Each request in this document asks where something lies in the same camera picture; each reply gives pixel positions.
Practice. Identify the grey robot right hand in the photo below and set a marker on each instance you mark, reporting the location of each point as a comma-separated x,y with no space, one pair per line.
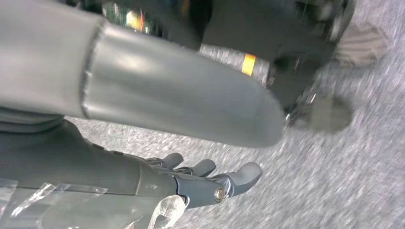
158,88

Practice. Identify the yellow floor tape line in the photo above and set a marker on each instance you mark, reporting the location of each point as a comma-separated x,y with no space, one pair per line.
248,64

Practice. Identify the black robot legs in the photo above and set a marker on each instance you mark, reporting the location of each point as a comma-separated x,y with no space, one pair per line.
253,28

